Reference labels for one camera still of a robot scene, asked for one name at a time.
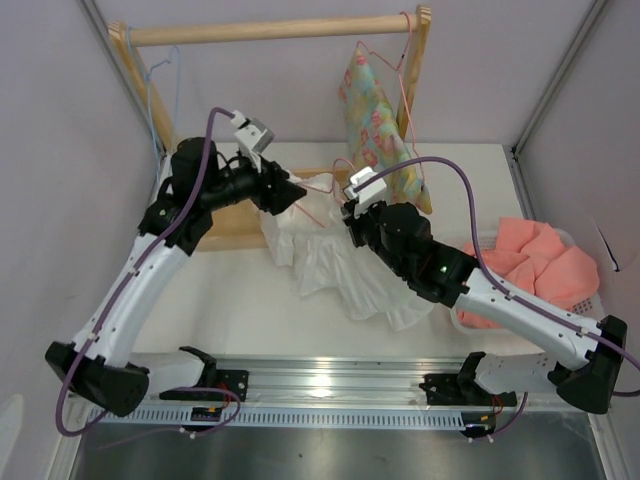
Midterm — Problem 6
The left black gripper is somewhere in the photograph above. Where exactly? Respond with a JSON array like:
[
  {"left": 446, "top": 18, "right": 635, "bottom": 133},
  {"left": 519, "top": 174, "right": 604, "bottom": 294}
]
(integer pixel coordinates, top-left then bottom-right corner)
[{"left": 202, "top": 149, "right": 307, "bottom": 215}]

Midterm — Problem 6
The pink wire hanger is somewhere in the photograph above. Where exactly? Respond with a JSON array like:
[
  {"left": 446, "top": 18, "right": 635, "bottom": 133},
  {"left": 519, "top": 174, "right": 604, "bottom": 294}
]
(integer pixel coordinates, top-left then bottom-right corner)
[
  {"left": 356, "top": 5, "right": 432, "bottom": 157},
  {"left": 294, "top": 158, "right": 355, "bottom": 228}
]

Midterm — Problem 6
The white pleated skirt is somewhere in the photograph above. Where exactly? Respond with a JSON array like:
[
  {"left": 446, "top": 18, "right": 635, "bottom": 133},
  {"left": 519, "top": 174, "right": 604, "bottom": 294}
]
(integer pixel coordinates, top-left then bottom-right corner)
[{"left": 260, "top": 201, "right": 435, "bottom": 331}]

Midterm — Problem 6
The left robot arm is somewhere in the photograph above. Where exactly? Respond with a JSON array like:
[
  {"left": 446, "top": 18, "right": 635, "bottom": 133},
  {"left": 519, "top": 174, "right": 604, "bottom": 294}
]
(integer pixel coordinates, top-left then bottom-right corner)
[{"left": 45, "top": 137, "right": 306, "bottom": 417}]

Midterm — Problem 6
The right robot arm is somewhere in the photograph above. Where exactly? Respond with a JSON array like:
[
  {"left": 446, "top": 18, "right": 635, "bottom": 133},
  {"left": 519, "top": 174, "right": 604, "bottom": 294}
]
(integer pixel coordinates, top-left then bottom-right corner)
[{"left": 342, "top": 200, "right": 628, "bottom": 414}]

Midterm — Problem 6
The wooden clothes rack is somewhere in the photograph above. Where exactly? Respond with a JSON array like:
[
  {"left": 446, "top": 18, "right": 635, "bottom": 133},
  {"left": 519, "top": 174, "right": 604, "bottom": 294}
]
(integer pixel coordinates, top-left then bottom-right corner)
[{"left": 108, "top": 4, "right": 433, "bottom": 251}]

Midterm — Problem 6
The colourful floral patterned garment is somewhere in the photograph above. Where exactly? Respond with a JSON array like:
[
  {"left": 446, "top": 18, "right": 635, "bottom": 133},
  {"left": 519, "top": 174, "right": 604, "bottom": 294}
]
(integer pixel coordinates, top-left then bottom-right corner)
[{"left": 338, "top": 49, "right": 432, "bottom": 215}]

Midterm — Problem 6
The pink cloth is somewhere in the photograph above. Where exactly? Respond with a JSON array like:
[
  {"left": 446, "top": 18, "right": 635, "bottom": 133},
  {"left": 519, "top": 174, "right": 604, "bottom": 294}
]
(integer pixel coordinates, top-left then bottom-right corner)
[{"left": 482, "top": 217, "right": 600, "bottom": 311}]

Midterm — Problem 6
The white plastic basket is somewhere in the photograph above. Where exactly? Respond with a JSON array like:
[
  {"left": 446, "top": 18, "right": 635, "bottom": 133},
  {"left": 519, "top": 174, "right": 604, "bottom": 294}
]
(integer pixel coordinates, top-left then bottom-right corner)
[{"left": 450, "top": 228, "right": 604, "bottom": 336}]

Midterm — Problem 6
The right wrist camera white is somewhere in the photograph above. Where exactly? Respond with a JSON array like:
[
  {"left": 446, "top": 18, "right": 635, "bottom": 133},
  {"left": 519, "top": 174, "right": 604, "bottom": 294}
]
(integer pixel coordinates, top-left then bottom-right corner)
[{"left": 343, "top": 166, "right": 387, "bottom": 218}]

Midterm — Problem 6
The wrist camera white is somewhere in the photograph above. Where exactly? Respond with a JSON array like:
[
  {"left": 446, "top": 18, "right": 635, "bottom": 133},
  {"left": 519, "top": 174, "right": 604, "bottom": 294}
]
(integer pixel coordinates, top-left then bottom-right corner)
[
  {"left": 343, "top": 166, "right": 387, "bottom": 218},
  {"left": 230, "top": 110, "right": 275, "bottom": 173}
]

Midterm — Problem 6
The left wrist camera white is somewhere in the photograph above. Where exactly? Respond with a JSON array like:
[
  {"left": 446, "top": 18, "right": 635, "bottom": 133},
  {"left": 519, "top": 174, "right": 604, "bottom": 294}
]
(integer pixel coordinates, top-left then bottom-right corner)
[{"left": 230, "top": 110, "right": 275, "bottom": 173}]

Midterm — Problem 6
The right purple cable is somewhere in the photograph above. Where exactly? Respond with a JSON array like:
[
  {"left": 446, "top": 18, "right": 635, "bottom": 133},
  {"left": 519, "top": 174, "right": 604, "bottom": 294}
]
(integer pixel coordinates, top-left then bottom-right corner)
[{"left": 359, "top": 156, "right": 640, "bottom": 443}]

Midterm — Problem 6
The aluminium mounting rail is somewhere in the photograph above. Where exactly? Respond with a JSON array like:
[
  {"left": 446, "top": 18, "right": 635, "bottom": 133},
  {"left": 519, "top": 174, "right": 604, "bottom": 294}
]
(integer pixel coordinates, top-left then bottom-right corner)
[{"left": 69, "top": 353, "right": 612, "bottom": 414}]

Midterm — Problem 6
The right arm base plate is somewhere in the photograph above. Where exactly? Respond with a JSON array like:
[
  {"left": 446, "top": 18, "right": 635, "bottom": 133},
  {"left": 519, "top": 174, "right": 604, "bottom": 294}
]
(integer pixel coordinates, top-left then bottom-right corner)
[{"left": 419, "top": 373, "right": 517, "bottom": 407}]

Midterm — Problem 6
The blue wire hanger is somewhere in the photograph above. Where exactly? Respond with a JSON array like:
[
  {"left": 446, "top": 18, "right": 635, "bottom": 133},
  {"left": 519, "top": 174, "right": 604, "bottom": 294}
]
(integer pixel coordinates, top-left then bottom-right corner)
[{"left": 125, "top": 25, "right": 182, "bottom": 156}]

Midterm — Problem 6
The perforated cable duct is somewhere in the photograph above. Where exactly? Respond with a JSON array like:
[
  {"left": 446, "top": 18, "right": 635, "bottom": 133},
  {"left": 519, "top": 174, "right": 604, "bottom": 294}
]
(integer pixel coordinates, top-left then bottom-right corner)
[{"left": 103, "top": 405, "right": 466, "bottom": 431}]

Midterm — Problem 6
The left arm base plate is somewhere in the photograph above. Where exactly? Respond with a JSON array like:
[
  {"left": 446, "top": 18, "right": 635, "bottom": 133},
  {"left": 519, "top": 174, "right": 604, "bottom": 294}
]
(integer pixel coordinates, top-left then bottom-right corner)
[{"left": 159, "top": 369, "right": 250, "bottom": 402}]

